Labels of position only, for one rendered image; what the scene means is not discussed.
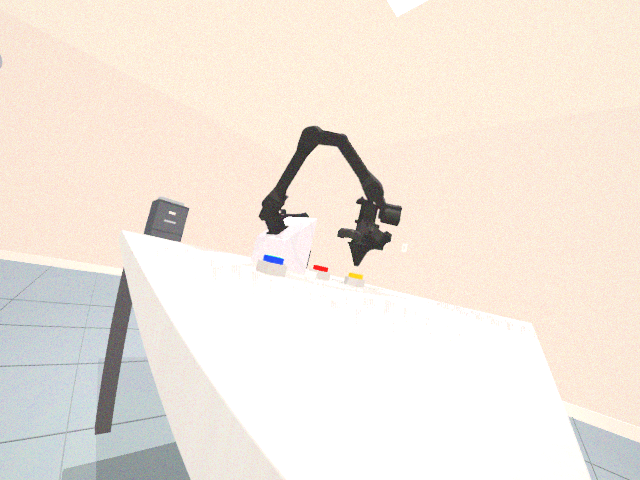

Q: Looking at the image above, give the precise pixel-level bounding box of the red button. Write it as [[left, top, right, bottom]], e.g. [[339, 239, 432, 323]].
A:
[[309, 265, 331, 281]]

